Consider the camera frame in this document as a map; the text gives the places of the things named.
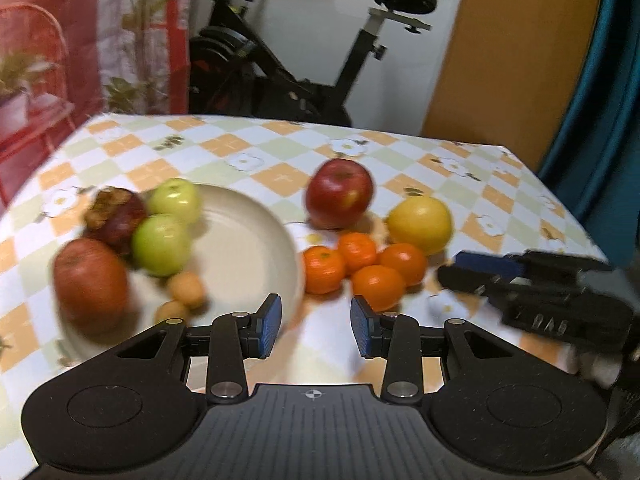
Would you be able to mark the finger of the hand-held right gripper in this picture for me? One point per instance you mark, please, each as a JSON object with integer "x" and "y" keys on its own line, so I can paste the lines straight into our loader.
{"x": 487, "y": 262}
{"x": 462, "y": 280}

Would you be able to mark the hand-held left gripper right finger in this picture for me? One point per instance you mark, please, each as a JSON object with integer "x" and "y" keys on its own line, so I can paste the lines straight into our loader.
{"x": 361, "y": 327}

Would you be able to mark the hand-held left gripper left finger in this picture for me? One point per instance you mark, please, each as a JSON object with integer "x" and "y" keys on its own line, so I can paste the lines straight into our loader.
{"x": 270, "y": 325}

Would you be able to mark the mandarin orange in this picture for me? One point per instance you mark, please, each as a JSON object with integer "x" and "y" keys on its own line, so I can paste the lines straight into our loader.
{"x": 402, "y": 262}
{"x": 357, "y": 250}
{"x": 324, "y": 269}
{"x": 377, "y": 286}

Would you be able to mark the yellow lemon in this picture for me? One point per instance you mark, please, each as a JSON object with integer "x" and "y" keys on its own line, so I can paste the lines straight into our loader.
{"x": 420, "y": 222}

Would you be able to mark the cream white plate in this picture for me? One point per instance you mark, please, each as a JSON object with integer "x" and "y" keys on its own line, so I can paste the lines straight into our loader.
{"x": 235, "y": 250}

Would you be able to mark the small tan longan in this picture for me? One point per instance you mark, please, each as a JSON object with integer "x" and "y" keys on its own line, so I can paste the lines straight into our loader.
{"x": 172, "y": 310}
{"x": 186, "y": 287}

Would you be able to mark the green apple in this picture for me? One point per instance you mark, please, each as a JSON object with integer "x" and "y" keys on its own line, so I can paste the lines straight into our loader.
{"x": 175, "y": 199}
{"x": 161, "y": 244}

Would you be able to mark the bright red apple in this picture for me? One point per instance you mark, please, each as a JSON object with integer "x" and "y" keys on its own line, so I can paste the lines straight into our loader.
{"x": 340, "y": 192}

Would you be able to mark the brownish red apple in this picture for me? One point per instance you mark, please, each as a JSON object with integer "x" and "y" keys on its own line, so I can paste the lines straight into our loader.
{"x": 90, "y": 280}

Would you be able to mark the dark purple mangosteen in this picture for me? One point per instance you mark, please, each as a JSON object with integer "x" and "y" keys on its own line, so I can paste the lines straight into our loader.
{"x": 115, "y": 215}

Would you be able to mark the person's right hand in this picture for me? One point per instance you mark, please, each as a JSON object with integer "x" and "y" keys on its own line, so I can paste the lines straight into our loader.
{"x": 597, "y": 367}

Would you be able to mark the checked floral tablecloth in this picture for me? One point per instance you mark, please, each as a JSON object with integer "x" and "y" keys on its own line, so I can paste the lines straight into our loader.
{"x": 280, "y": 160}

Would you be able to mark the teal curtain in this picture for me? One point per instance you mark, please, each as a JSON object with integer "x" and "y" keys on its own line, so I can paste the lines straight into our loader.
{"x": 610, "y": 110}

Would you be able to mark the orange wooden board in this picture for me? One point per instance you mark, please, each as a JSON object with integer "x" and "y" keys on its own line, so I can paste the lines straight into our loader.
{"x": 510, "y": 60}

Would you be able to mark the black exercise bike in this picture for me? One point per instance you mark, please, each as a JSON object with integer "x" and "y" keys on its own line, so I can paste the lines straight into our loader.
{"x": 270, "y": 75}

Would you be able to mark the printed red backdrop cloth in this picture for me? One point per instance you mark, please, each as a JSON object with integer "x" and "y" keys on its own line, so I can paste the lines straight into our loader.
{"x": 75, "y": 50}

